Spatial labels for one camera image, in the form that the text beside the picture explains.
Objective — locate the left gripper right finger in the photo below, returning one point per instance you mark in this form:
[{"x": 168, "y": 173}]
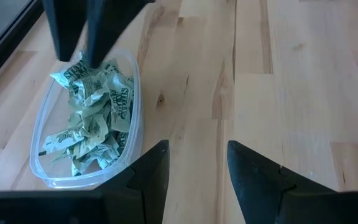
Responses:
[{"x": 253, "y": 186}]

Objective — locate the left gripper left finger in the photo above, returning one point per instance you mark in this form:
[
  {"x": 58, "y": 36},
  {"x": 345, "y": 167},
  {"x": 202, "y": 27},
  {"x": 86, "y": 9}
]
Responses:
[{"x": 151, "y": 186}]

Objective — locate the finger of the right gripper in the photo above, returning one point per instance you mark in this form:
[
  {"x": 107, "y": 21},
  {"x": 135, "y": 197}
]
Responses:
[
  {"x": 65, "y": 28},
  {"x": 107, "y": 28}
]

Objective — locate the wrapper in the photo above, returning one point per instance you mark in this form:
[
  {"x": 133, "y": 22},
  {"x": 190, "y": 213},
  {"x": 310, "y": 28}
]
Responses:
[
  {"x": 61, "y": 140},
  {"x": 92, "y": 158}
]

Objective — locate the clear plastic container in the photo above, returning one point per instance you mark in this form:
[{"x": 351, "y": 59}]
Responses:
[{"x": 47, "y": 130}]

